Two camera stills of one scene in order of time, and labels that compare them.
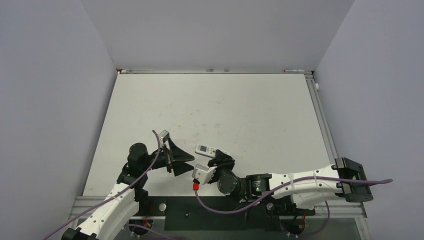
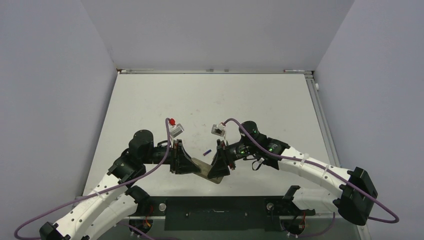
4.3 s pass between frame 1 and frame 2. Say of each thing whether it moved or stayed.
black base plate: stayed
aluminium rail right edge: stayed
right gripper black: moved
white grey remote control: moved
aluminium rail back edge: stayed
